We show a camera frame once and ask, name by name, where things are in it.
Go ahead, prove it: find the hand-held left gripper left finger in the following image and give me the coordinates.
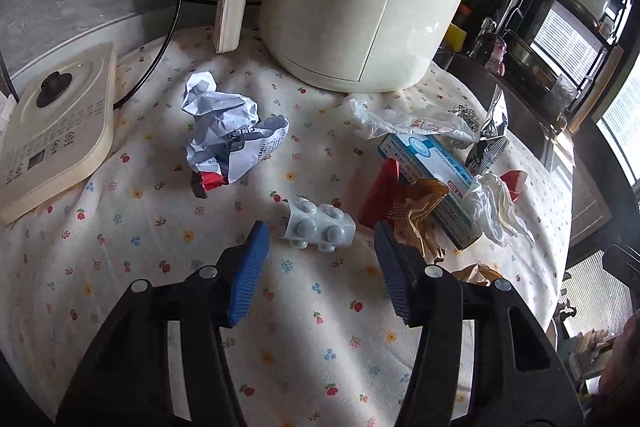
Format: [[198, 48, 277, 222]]
[[55, 221, 271, 427]]

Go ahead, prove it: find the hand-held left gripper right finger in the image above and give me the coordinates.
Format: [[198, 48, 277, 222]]
[[372, 222, 586, 427]]

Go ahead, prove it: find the brown gold wrapper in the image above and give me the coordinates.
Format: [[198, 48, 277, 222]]
[[390, 178, 451, 260], [452, 263, 506, 284]]

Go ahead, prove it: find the red cardboard box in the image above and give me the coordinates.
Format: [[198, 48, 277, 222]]
[[357, 158, 406, 228]]

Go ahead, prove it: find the grey toy brick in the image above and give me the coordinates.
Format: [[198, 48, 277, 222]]
[[274, 196, 357, 253]]

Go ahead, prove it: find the white tissue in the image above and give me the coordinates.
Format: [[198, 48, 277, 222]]
[[462, 173, 536, 248]]

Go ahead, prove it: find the blue white medicine box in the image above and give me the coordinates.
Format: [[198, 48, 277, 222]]
[[377, 133, 488, 251]]

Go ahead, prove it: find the red white candy wrapper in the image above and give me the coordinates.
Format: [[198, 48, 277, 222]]
[[500, 170, 527, 202]]

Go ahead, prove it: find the white blue paper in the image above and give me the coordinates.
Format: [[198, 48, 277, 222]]
[[181, 71, 291, 188]]

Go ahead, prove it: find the silver foil packet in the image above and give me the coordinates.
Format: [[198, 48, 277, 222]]
[[465, 89, 510, 172]]

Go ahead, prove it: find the small red wrapper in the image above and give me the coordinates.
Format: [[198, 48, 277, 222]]
[[191, 171, 228, 199]]

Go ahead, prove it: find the floral tablecloth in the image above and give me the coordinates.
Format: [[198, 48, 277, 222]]
[[0, 27, 573, 427]]

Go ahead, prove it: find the clear plastic bag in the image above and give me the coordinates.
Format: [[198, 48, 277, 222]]
[[348, 98, 478, 142]]

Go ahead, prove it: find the stainless steel sink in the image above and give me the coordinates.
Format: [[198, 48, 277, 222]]
[[435, 52, 556, 162]]

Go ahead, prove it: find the steel wool scrubber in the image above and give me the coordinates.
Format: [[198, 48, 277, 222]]
[[446, 104, 483, 150]]

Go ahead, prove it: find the wooden cutting board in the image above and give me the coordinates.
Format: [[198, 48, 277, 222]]
[[567, 44, 625, 134]]

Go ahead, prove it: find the cream appliance base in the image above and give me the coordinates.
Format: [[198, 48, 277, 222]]
[[0, 42, 117, 224]]

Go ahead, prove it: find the yellow sponge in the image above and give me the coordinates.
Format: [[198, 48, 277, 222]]
[[446, 23, 468, 52]]

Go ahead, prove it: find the white air fryer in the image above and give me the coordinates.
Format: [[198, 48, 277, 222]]
[[214, 0, 496, 94]]

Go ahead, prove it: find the black dish rack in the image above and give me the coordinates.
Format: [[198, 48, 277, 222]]
[[500, 0, 636, 132]]

